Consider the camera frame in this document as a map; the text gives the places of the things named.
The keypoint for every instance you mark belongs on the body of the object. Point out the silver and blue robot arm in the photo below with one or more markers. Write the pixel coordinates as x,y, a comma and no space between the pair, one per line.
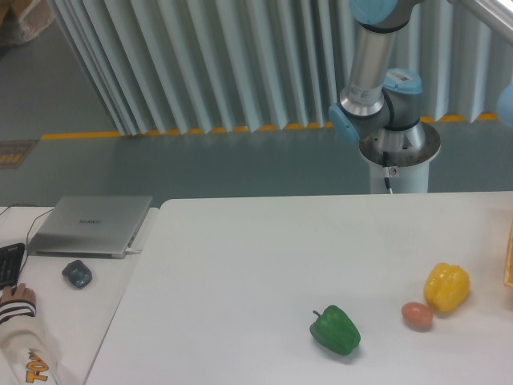
362,99

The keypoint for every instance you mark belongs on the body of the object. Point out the white folding partition screen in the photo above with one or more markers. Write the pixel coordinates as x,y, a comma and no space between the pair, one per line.
202,65

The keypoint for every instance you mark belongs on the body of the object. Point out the person's hand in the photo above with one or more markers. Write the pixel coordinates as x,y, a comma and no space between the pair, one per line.
18,296

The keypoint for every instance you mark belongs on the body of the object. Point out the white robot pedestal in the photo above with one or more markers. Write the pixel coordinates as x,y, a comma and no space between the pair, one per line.
399,161

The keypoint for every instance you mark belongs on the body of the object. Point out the cardboard box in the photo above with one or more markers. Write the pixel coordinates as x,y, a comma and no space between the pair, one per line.
23,21

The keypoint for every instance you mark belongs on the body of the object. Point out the yellow basket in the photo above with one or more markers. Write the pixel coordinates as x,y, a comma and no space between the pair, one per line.
507,273

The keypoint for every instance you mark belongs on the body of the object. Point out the brown egg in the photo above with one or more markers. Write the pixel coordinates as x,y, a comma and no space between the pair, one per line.
417,315

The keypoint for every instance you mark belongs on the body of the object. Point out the black keyboard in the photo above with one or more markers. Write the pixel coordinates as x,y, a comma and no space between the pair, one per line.
11,257

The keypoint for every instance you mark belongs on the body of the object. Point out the dark grey computer mouse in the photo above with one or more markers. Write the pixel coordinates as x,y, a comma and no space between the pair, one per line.
77,274

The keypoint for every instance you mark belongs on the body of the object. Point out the yellow bell pepper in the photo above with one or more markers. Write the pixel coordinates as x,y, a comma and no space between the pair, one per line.
446,287

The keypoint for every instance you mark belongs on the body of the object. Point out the green bell pepper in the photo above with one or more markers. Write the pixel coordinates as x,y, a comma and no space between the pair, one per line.
334,330

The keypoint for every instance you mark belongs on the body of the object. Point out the white striped sleeve forearm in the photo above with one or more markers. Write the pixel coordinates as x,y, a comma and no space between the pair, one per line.
28,355

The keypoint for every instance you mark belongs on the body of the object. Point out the silver laptop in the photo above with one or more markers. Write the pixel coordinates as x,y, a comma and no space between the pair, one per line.
91,226

